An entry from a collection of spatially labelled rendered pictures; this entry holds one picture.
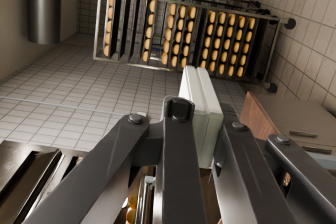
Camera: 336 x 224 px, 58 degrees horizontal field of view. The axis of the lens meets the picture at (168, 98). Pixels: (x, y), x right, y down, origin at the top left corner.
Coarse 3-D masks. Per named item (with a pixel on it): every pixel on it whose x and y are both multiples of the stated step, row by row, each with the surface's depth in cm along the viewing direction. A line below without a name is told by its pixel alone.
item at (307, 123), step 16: (256, 96) 191; (272, 96) 196; (256, 112) 175; (272, 112) 171; (288, 112) 175; (304, 112) 179; (320, 112) 183; (256, 128) 171; (272, 128) 150; (288, 128) 154; (304, 128) 157; (320, 128) 161; (304, 144) 140; (320, 144) 143
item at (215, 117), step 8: (200, 72) 19; (200, 80) 18; (208, 80) 18; (208, 88) 16; (208, 96) 15; (208, 104) 14; (216, 104) 14; (208, 112) 14; (216, 112) 14; (208, 120) 14; (216, 120) 14; (208, 128) 14; (216, 128) 14; (208, 136) 14; (216, 136) 14; (200, 144) 14; (208, 144) 14; (200, 152) 14; (208, 152) 14; (200, 160) 14; (208, 160) 14
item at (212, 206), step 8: (200, 176) 198; (208, 176) 197; (208, 184) 190; (208, 192) 183; (208, 200) 177; (216, 200) 176; (208, 208) 171; (216, 208) 170; (208, 216) 166; (216, 216) 165
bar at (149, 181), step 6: (312, 156) 119; (318, 156) 120; (324, 156) 121; (330, 156) 122; (318, 162) 120; (324, 162) 119; (330, 162) 119; (330, 168) 121; (144, 180) 124; (150, 180) 124; (144, 186) 121; (150, 186) 125; (144, 192) 118; (144, 198) 115; (144, 204) 112; (144, 210) 109; (144, 216) 106; (138, 222) 105; (144, 222) 104
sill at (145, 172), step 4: (144, 168) 194; (148, 168) 195; (144, 172) 190; (144, 176) 187; (140, 184) 179; (140, 188) 176; (140, 192) 173; (140, 196) 170; (140, 200) 167; (140, 204) 164; (136, 212) 158; (136, 216) 156; (136, 220) 153
